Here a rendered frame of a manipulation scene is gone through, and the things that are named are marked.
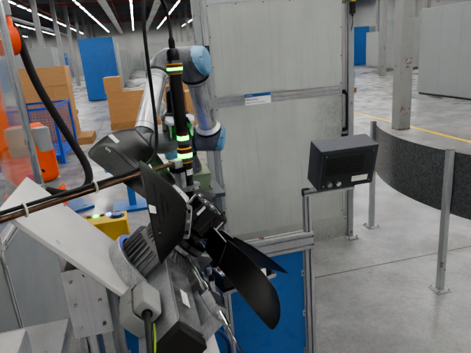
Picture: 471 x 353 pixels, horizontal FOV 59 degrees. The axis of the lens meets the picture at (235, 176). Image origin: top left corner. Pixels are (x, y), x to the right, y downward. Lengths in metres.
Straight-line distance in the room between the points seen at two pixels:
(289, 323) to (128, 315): 1.23
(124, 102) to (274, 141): 7.56
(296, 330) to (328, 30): 2.17
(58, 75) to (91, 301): 8.13
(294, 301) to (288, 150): 1.57
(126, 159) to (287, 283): 1.04
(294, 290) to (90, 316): 1.04
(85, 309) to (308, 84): 2.50
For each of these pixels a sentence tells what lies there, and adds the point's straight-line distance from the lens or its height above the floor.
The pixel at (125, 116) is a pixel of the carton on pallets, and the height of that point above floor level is 0.28.
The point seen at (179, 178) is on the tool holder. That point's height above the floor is 1.30.
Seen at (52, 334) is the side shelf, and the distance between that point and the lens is 1.47.
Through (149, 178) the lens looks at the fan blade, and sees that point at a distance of 0.92.
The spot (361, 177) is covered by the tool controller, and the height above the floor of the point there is 1.08.
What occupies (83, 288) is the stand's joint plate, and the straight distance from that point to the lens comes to 1.17.
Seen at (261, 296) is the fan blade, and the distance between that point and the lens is 1.08.
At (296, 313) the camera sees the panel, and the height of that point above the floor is 0.45.
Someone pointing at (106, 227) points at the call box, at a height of 1.05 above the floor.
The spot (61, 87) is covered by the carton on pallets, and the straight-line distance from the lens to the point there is 9.18.
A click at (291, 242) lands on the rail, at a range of 1.83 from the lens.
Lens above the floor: 1.65
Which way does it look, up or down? 17 degrees down
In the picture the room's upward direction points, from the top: 5 degrees counter-clockwise
